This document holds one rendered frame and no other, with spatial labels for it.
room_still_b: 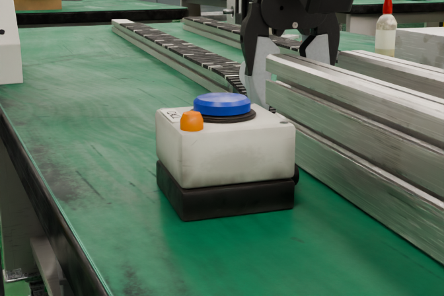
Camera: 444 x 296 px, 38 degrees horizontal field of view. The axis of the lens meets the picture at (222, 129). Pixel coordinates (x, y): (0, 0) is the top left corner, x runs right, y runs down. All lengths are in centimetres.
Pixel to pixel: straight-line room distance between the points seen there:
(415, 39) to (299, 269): 41
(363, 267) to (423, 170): 6
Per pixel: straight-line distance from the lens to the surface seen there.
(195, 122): 41
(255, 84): 64
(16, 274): 191
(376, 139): 42
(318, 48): 67
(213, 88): 85
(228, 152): 42
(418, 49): 71
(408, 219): 40
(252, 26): 64
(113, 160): 56
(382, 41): 121
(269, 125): 43
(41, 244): 183
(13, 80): 97
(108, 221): 43
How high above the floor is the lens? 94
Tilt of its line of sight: 14 degrees down
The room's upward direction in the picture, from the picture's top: straight up
